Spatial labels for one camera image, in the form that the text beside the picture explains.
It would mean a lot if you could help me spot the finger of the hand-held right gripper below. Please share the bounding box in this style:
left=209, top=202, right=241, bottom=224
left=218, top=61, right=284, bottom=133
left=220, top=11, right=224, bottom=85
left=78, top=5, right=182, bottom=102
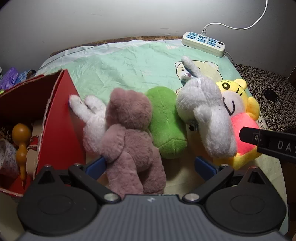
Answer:
left=239, top=126, right=261, bottom=147

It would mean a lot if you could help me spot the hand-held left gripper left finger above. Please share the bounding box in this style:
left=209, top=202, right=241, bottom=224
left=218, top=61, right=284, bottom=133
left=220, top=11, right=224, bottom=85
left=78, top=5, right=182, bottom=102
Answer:
left=35, top=156, right=121, bottom=205

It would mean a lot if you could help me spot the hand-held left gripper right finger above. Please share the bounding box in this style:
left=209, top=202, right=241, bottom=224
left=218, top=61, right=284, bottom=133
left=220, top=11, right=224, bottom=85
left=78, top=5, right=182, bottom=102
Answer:
left=182, top=156, right=269, bottom=205

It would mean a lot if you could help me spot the yellow tiger plush toy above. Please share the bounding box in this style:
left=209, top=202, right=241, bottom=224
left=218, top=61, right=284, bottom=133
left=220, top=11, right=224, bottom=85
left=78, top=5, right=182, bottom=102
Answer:
left=187, top=79, right=262, bottom=171

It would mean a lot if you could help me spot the mauve teddy bear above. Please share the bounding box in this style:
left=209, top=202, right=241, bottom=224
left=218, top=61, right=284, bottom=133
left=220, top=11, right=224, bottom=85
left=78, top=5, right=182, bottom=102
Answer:
left=100, top=88, right=167, bottom=200

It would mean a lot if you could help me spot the white plush toy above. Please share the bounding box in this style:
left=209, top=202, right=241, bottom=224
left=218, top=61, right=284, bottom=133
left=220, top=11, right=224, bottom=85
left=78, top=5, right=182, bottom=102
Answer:
left=69, top=95, right=108, bottom=159

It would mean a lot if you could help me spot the red cardboard box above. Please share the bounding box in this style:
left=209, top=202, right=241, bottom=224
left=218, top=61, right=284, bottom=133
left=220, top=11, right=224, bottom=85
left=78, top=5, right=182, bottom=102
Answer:
left=0, top=69, right=87, bottom=197

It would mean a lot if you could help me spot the grey plush rabbit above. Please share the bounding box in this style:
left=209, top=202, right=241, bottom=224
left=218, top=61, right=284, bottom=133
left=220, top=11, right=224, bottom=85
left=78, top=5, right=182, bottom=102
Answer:
left=176, top=56, right=238, bottom=159

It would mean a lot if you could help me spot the green plush toy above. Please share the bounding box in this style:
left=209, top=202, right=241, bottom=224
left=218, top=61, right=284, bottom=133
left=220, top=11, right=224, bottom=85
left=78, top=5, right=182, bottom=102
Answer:
left=145, top=86, right=188, bottom=160

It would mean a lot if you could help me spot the wooden gourd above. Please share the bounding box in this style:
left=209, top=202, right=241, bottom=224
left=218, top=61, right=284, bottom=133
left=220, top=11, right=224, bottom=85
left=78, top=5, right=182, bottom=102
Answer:
left=12, top=123, right=32, bottom=180

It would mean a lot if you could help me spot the white power strip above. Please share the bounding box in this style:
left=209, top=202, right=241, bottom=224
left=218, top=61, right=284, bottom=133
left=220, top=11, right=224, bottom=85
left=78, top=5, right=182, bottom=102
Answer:
left=181, top=32, right=225, bottom=58

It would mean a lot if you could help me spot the bear print bed sheet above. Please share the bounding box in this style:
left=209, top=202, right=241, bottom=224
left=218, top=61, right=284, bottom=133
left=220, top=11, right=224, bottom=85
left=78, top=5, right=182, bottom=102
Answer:
left=37, top=37, right=287, bottom=202

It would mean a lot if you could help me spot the blue patterned packet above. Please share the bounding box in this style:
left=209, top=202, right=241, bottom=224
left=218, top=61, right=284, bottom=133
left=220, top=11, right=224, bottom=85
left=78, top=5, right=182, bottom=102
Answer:
left=14, top=70, right=37, bottom=85

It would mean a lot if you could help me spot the purple packet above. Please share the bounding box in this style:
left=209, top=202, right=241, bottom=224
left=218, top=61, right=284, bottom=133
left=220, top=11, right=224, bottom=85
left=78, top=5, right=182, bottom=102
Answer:
left=0, top=68, right=19, bottom=91

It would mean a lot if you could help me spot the black cable with switch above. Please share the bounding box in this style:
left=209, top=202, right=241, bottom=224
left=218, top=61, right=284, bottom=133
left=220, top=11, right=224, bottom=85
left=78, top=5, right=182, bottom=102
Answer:
left=261, top=88, right=287, bottom=117

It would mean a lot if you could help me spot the grey cable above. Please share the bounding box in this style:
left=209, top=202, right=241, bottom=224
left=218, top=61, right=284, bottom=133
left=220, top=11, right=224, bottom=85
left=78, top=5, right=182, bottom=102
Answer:
left=223, top=51, right=236, bottom=66

